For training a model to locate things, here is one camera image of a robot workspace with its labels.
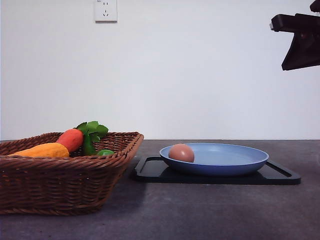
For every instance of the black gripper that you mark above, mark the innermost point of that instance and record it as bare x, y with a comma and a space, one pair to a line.
305, 49

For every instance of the blue round plate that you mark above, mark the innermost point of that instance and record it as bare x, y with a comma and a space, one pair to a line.
216, 159

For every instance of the brown egg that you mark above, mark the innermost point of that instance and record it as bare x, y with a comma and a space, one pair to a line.
181, 152

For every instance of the brown woven wicker basket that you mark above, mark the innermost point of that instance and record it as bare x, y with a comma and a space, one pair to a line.
62, 173

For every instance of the black rectangular tray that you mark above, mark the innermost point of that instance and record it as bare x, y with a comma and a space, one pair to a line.
152, 170

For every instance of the green toy lime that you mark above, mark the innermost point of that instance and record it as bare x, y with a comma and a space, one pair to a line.
105, 152

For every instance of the green toy leafy vegetable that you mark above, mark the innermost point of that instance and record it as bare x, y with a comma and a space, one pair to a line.
92, 132

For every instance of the orange toy carrot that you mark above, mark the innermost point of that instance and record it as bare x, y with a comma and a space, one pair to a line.
72, 138

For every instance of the white wall power socket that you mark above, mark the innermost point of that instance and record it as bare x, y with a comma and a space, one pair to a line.
106, 11

